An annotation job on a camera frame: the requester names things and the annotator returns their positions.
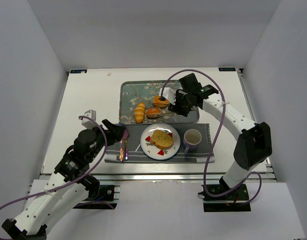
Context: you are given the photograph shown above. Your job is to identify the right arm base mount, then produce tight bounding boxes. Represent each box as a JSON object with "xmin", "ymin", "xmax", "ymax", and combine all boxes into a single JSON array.
[{"xmin": 198, "ymin": 184, "xmax": 251, "ymax": 213}]

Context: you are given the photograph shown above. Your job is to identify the left blue table label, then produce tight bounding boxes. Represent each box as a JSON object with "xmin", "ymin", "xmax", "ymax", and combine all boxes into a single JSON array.
[{"xmin": 69, "ymin": 69, "xmax": 87, "ymax": 74}]

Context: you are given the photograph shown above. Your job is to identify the grey striped placemat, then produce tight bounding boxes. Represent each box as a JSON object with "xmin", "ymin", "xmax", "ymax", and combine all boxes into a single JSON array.
[{"xmin": 104, "ymin": 123, "xmax": 216, "ymax": 164}]

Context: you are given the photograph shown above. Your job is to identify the orange ring donut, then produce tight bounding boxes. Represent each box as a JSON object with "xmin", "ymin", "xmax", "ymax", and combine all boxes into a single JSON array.
[{"xmin": 152, "ymin": 95, "xmax": 170, "ymax": 109}]

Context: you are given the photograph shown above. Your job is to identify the metal serving tongs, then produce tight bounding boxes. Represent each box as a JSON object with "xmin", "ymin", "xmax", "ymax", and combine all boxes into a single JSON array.
[{"xmin": 156, "ymin": 112, "xmax": 177, "ymax": 119}]

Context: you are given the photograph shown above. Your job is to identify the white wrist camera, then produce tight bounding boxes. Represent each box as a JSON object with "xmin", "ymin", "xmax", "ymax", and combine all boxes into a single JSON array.
[
  {"xmin": 81, "ymin": 109, "xmax": 97, "ymax": 129},
  {"xmin": 159, "ymin": 87, "xmax": 176, "ymax": 105}
]

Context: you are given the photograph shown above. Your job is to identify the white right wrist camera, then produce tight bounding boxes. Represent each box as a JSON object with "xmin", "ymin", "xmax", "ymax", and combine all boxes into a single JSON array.
[{"xmin": 159, "ymin": 87, "xmax": 176, "ymax": 105}]

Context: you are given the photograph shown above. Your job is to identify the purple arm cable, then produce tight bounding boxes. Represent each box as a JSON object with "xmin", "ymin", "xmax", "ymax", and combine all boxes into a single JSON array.
[
  {"xmin": 161, "ymin": 69, "xmax": 263, "ymax": 207},
  {"xmin": 0, "ymin": 114, "xmax": 109, "ymax": 238}
]

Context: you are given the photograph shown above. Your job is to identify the round sesame bun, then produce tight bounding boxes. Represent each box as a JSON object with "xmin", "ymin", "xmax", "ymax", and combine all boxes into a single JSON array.
[{"xmin": 146, "ymin": 107, "xmax": 162, "ymax": 119}]

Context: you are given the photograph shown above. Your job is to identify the iridescent table knife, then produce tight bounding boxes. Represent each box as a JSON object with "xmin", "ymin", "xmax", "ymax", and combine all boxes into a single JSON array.
[
  {"xmin": 119, "ymin": 136, "xmax": 125, "ymax": 162},
  {"xmin": 123, "ymin": 130, "xmax": 129, "ymax": 161}
]

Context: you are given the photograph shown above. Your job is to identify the watermelon pattern white plate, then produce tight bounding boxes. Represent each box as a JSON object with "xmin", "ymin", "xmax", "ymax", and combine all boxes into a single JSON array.
[{"xmin": 140, "ymin": 123, "xmax": 181, "ymax": 161}]

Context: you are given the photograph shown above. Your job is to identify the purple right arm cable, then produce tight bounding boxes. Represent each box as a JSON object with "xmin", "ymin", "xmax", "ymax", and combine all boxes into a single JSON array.
[{"xmin": 161, "ymin": 69, "xmax": 263, "ymax": 207}]

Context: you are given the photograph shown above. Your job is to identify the striped orange croissant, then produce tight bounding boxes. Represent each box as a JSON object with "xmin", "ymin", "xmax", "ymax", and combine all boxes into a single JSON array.
[{"xmin": 133, "ymin": 102, "xmax": 146, "ymax": 124}]

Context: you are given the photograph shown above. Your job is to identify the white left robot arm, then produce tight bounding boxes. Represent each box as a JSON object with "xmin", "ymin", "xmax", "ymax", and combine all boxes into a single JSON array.
[{"xmin": 2, "ymin": 116, "xmax": 126, "ymax": 240}]

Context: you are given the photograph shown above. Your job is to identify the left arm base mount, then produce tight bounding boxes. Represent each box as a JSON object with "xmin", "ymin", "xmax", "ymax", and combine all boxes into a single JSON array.
[{"xmin": 73, "ymin": 174, "xmax": 120, "ymax": 210}]

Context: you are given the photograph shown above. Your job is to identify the blue table label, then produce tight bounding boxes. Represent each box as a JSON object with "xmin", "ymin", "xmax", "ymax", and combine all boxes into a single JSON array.
[
  {"xmin": 218, "ymin": 67, "xmax": 236, "ymax": 72},
  {"xmin": 69, "ymin": 69, "xmax": 87, "ymax": 74}
]

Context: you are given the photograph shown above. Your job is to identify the purple ceramic mug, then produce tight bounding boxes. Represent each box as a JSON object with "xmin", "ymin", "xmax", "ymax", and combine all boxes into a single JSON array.
[{"xmin": 183, "ymin": 129, "xmax": 202, "ymax": 154}]

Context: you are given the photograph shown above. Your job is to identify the right blue table label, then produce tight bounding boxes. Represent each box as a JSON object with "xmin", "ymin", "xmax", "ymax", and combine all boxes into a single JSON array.
[{"xmin": 218, "ymin": 67, "xmax": 236, "ymax": 72}]

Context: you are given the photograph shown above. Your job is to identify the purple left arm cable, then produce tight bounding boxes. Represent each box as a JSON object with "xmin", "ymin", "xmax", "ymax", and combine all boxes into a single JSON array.
[{"xmin": 0, "ymin": 114, "xmax": 109, "ymax": 238}]

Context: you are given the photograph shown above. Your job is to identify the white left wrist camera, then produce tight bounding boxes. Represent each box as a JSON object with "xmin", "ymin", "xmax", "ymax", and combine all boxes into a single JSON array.
[{"xmin": 81, "ymin": 109, "xmax": 97, "ymax": 129}]

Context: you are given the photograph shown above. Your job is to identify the floral grey serving tray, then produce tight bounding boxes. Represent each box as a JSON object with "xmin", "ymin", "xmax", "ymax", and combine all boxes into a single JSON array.
[{"xmin": 119, "ymin": 80, "xmax": 200, "ymax": 125}]

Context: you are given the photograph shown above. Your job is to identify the brown bread slice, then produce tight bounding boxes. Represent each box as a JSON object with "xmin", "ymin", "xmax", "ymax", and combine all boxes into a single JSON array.
[{"xmin": 150, "ymin": 129, "xmax": 174, "ymax": 150}]

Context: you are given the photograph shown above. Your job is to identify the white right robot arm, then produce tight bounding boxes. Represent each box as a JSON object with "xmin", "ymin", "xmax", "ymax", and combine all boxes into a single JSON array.
[{"xmin": 159, "ymin": 69, "xmax": 272, "ymax": 198}]

